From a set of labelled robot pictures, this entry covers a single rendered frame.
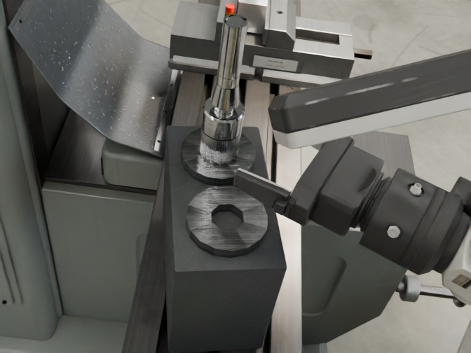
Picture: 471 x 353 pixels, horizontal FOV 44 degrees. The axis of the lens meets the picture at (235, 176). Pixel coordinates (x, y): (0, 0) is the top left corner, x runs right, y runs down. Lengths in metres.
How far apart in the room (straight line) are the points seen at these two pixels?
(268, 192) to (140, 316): 0.29
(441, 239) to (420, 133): 2.07
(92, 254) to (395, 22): 2.34
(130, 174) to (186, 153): 0.46
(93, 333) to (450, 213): 1.18
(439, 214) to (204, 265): 0.24
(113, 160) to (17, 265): 0.37
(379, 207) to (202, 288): 0.21
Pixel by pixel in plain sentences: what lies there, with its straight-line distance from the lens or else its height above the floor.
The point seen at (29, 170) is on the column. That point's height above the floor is 0.77.
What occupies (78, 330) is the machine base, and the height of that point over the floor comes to 0.20.
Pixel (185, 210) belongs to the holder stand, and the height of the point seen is 1.11.
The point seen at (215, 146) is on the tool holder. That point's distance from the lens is 0.67.
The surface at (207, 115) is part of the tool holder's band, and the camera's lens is 0.65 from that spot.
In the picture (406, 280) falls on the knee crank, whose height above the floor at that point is 0.53.
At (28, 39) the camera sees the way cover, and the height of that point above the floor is 1.05.
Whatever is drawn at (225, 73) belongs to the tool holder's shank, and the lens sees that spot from 0.62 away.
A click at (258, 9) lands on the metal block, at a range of 1.11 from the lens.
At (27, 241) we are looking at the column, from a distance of 1.32.
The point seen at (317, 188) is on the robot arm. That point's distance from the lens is 0.58.
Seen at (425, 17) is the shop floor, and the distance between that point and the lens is 3.43.
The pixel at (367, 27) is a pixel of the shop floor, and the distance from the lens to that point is 3.20.
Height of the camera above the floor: 1.63
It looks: 47 degrees down
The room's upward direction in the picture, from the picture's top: 10 degrees clockwise
